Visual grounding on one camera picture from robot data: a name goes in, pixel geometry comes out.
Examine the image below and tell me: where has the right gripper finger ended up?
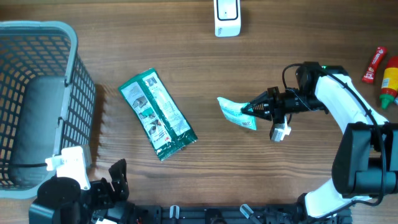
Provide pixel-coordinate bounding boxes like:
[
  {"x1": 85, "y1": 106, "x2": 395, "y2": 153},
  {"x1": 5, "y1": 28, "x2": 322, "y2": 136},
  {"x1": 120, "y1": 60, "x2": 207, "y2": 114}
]
[
  {"x1": 248, "y1": 91, "x2": 269, "y2": 108},
  {"x1": 241, "y1": 108, "x2": 272, "y2": 121}
]

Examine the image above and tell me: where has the teal wet wipes pack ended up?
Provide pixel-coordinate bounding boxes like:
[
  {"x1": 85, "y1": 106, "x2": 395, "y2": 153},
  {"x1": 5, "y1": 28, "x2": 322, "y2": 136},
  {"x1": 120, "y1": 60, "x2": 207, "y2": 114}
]
[{"x1": 217, "y1": 97, "x2": 257, "y2": 130}]

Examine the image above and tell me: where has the green 3M gloves package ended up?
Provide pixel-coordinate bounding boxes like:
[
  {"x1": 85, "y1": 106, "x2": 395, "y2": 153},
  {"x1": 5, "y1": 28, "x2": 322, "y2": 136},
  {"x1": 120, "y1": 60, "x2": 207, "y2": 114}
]
[{"x1": 118, "y1": 68, "x2": 198, "y2": 161}]

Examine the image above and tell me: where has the red Nescafe stick sachet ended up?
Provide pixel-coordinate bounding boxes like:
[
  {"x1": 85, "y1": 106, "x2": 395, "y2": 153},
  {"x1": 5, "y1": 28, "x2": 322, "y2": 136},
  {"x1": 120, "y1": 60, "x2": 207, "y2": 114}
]
[{"x1": 361, "y1": 47, "x2": 387, "y2": 84}]

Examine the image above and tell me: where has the sriracha bottle green cap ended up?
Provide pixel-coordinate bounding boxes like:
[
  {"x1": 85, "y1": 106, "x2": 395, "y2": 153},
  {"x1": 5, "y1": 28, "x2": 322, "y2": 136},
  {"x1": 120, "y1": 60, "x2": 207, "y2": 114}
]
[{"x1": 379, "y1": 56, "x2": 397, "y2": 110}]

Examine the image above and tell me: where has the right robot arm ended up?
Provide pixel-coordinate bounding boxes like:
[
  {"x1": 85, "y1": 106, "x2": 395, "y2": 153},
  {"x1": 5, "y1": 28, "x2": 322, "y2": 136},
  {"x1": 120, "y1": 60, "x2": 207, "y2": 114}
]
[{"x1": 241, "y1": 62, "x2": 397, "y2": 223}]

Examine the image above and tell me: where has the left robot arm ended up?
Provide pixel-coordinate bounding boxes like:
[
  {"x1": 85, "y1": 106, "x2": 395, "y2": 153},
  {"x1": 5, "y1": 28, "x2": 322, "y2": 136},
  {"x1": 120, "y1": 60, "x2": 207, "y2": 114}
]
[{"x1": 29, "y1": 159, "x2": 134, "y2": 224}]

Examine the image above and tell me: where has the white barcode scanner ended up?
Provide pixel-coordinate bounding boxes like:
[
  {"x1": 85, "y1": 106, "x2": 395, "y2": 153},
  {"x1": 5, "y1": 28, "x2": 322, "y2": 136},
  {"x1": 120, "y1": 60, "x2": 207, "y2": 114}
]
[{"x1": 213, "y1": 0, "x2": 241, "y2": 38}]

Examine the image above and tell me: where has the grey plastic shopping basket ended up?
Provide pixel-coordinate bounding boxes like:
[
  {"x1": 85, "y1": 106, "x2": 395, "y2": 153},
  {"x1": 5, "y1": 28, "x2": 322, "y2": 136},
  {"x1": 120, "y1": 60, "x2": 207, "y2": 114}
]
[{"x1": 1, "y1": 21, "x2": 96, "y2": 199}]

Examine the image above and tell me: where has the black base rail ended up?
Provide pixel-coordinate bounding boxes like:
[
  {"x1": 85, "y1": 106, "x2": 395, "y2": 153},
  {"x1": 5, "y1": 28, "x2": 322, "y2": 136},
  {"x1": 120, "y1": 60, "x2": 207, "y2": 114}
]
[{"x1": 130, "y1": 203, "x2": 353, "y2": 224}]

